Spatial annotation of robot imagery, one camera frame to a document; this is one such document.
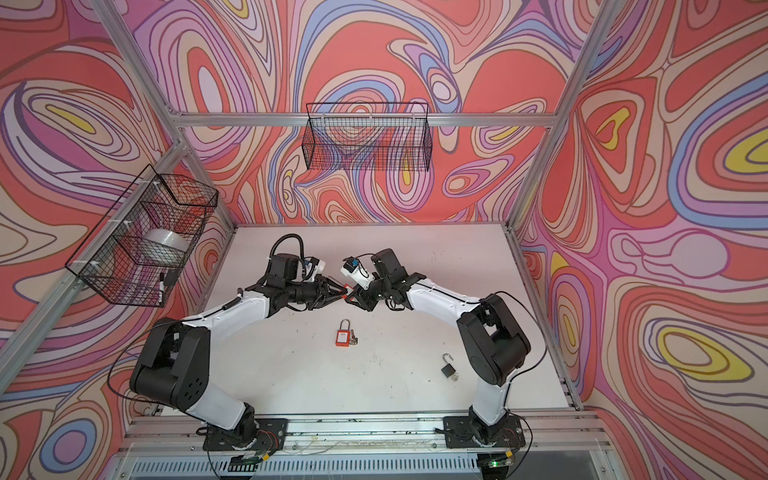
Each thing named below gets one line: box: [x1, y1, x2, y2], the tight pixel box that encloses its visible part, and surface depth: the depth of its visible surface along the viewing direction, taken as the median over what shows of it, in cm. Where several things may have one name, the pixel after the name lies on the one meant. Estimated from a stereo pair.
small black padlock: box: [441, 353, 456, 378], surface depth 86 cm
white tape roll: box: [140, 228, 189, 265], surface depth 74 cm
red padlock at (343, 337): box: [335, 318, 351, 347], surface depth 90 cm
